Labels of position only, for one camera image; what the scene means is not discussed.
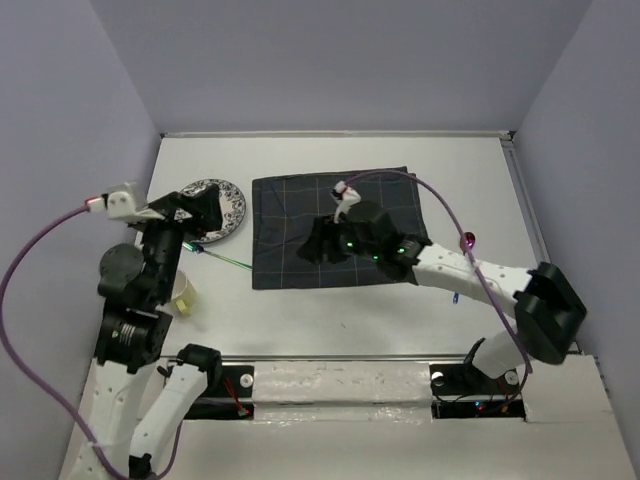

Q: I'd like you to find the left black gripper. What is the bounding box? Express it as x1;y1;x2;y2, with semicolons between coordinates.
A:
136;181;224;301

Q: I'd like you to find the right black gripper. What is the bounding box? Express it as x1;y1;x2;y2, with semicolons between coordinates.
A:
295;212;380;263

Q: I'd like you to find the blue white patterned plate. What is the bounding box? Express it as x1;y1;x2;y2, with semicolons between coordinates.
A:
180;179;247;245

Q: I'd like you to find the dark grey checked cloth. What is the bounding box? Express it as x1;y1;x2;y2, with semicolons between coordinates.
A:
252;171;427;290

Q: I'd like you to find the pale yellow cup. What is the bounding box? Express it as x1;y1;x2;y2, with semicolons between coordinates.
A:
168;270;198;317

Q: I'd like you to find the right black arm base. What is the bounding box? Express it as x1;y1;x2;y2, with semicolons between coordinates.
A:
430;363;526;420

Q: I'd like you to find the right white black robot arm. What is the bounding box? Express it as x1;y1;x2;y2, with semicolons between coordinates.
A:
297;201;587;392

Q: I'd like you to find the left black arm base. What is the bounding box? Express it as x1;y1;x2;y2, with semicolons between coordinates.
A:
153;359;255;423

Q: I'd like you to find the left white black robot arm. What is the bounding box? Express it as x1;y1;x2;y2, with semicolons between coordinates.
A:
69;183;223;479

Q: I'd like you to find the iridescent green fork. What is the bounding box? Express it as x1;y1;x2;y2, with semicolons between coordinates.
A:
183;242;253;271

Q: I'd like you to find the white foam strip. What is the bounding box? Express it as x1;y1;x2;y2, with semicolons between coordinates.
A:
252;361;432;406

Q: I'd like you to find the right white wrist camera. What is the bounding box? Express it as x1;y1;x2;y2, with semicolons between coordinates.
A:
331;181;361;224

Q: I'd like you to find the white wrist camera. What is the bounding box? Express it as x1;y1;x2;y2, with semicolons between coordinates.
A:
331;181;361;224
85;182;164;224

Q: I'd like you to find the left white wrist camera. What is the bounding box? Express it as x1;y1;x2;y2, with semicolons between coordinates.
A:
85;182;164;224

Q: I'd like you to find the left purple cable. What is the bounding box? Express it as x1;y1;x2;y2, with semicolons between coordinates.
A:
0;202;181;480

